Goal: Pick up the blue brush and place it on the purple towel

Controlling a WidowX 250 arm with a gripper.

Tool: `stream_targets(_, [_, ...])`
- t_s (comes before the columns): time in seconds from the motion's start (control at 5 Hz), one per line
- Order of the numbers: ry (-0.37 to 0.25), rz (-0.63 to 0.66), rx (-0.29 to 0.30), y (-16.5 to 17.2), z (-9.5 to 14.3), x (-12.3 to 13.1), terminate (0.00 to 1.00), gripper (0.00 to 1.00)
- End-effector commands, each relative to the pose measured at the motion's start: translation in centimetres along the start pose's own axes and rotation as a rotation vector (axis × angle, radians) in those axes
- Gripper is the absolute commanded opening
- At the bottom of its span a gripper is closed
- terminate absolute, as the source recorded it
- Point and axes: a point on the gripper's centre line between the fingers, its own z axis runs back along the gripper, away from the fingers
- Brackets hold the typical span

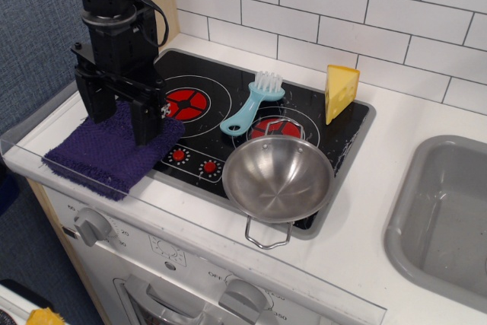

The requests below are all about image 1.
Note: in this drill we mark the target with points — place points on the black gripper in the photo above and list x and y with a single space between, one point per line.
119 63

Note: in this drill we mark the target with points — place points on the blue dish brush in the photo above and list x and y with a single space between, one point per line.
266 87

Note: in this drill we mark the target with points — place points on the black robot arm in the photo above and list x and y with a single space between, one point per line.
113 7

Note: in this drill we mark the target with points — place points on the purple towel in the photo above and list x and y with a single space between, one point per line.
104 157

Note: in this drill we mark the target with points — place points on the black toy stovetop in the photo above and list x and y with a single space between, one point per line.
211 99

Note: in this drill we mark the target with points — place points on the grey left oven knob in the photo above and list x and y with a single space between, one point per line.
92 226

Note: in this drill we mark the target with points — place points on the grey oven knob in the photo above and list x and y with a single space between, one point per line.
92 226
243 300

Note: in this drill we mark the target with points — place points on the yellow cheese wedge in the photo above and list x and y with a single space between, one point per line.
341 89

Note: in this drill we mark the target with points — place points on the yellow object at corner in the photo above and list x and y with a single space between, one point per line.
44 316

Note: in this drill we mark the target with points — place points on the grey right oven knob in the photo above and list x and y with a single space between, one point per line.
243 300

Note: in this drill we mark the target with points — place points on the grey sink basin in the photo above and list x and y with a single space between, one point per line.
436 236

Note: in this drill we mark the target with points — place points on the steel bowl with wire handles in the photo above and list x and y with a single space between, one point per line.
278 178

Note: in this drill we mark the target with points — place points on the silver oven door handle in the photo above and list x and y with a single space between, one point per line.
160 302

